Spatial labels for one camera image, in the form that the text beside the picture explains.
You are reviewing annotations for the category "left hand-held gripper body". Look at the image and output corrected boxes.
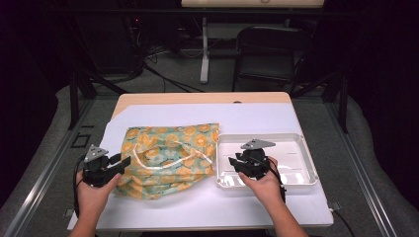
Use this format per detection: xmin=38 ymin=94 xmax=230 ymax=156
xmin=82 ymin=143 xmax=116 ymax=189

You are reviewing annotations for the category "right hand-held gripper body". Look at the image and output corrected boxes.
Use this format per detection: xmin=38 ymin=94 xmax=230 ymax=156
xmin=240 ymin=138 xmax=277 ymax=181

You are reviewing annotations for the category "white plastic tray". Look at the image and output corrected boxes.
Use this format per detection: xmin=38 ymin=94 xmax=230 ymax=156
xmin=215 ymin=132 xmax=319 ymax=191

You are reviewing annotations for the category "orange floral drawstring bag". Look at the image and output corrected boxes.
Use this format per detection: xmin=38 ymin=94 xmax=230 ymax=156
xmin=113 ymin=122 xmax=220 ymax=200

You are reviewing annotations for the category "person's left hand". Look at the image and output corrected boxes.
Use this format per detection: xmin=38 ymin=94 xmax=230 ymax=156
xmin=76 ymin=171 xmax=123 ymax=215

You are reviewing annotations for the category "person's right hand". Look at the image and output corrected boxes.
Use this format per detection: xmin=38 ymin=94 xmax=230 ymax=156
xmin=238 ymin=157 xmax=285 ymax=206

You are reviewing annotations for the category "white table sheet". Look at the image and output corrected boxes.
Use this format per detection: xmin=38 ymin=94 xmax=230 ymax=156
xmin=67 ymin=102 xmax=334 ymax=231

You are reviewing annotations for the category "black metal stand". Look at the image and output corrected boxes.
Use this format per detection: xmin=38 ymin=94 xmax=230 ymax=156
xmin=291 ymin=70 xmax=350 ymax=134
xmin=67 ymin=67 xmax=129 ymax=131

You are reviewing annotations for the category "white desk leg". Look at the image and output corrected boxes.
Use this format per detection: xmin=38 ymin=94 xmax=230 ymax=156
xmin=200 ymin=16 xmax=210 ymax=85

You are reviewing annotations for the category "black folding chair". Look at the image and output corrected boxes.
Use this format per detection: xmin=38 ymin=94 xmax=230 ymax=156
xmin=231 ymin=25 xmax=312 ymax=95

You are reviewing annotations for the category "dark equipment box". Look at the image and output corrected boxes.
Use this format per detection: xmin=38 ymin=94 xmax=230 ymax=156
xmin=77 ymin=14 xmax=141 ymax=75

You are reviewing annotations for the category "light desk top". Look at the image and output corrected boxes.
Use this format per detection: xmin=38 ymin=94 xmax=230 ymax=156
xmin=181 ymin=0 xmax=325 ymax=9

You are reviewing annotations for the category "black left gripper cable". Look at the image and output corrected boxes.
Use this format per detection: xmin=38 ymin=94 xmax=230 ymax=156
xmin=72 ymin=154 xmax=87 ymax=219

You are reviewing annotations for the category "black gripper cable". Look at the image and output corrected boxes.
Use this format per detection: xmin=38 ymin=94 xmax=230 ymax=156
xmin=72 ymin=154 xmax=87 ymax=219
xmin=250 ymin=156 xmax=287 ymax=203

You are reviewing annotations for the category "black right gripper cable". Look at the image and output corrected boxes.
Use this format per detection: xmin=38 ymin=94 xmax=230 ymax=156
xmin=250 ymin=156 xmax=287 ymax=203

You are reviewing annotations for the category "aluminium floor rail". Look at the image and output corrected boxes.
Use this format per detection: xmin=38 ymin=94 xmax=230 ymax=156
xmin=324 ymin=102 xmax=398 ymax=237
xmin=3 ymin=98 xmax=97 ymax=237

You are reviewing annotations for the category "black floor cable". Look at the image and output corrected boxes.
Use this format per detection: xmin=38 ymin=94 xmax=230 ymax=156
xmin=142 ymin=63 xmax=206 ymax=94

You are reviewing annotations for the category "black cable at table corner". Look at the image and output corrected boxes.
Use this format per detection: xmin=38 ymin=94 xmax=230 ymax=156
xmin=330 ymin=208 xmax=357 ymax=237

